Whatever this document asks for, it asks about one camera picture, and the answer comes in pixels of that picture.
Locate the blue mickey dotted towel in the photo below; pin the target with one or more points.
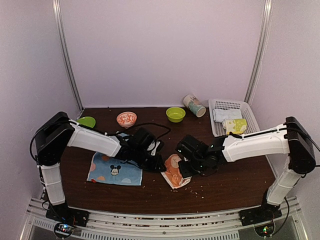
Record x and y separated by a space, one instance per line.
109 170

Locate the green plastic plate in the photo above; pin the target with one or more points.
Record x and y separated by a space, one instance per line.
87 121

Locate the green plastic bowl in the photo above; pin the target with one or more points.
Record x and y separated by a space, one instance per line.
175 114

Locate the left aluminium frame post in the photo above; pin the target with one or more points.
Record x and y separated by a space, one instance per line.
56 4

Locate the white perforated plastic basket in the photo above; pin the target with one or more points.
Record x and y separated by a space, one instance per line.
226 104

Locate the rolled green yellow towel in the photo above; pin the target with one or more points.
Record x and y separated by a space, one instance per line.
235 126

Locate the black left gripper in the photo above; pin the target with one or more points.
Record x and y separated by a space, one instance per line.
156 164

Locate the aluminium frame post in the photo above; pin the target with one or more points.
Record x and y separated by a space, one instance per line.
261 47
56 4

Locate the red patterned ceramic bowl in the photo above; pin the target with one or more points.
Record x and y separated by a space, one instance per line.
126 119

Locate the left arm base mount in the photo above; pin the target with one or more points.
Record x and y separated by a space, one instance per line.
65 214

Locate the light blue folded towel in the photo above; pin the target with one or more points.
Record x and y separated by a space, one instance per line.
219 115

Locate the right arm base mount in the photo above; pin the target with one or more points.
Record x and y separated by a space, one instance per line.
263 213

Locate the right circuit board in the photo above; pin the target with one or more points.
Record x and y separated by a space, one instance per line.
264 230

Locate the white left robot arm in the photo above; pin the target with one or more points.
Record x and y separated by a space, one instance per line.
61 134

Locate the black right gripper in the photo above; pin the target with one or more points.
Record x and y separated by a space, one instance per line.
184 172

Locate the orange bunny towel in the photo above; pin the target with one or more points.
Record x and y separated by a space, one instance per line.
172 175

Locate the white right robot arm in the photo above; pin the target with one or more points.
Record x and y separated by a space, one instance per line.
289 138

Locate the tall illustrated ceramic cup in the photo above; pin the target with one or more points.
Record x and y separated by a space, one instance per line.
194 105

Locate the left circuit board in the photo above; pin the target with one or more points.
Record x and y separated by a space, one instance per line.
63 230

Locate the circuit board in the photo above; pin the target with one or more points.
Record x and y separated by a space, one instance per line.
264 230
63 230

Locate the front aluminium rail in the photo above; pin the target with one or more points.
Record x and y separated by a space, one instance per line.
216 225

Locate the right aluminium frame post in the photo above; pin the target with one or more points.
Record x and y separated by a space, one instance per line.
261 47

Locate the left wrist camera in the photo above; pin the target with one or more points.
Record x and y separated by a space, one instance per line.
155 147

